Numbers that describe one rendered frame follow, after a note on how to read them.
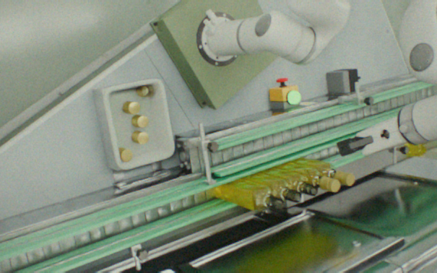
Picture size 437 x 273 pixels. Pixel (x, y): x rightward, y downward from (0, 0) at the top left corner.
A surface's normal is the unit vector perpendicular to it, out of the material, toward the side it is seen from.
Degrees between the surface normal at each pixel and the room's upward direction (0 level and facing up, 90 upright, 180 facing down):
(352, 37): 0
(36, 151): 0
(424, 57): 89
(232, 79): 1
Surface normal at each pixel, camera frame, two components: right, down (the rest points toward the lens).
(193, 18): 0.53, 0.11
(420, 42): -0.85, -0.16
